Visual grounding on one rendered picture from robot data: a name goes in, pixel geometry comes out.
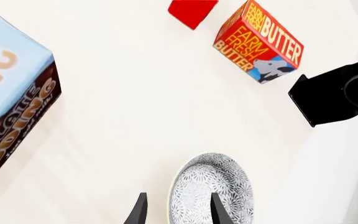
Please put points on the red butter box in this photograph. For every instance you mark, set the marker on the red butter box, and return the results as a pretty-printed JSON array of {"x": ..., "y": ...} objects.
[{"x": 259, "y": 46}]

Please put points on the chocolate pudding box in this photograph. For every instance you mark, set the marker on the chocolate pudding box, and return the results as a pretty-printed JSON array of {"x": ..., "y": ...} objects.
[{"x": 14, "y": 105}]

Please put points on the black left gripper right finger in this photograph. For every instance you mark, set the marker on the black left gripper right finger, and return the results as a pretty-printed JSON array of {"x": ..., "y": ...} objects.
[{"x": 218, "y": 213}]

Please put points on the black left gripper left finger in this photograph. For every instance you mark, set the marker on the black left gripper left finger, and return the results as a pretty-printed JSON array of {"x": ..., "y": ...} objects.
[{"x": 139, "y": 212}]

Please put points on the black white patterned bowl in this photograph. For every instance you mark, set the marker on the black white patterned bowl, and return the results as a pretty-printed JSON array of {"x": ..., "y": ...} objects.
[{"x": 197, "y": 182}]

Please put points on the plain red box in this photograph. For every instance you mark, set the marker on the plain red box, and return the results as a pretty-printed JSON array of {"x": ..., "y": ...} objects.
[{"x": 191, "y": 10}]

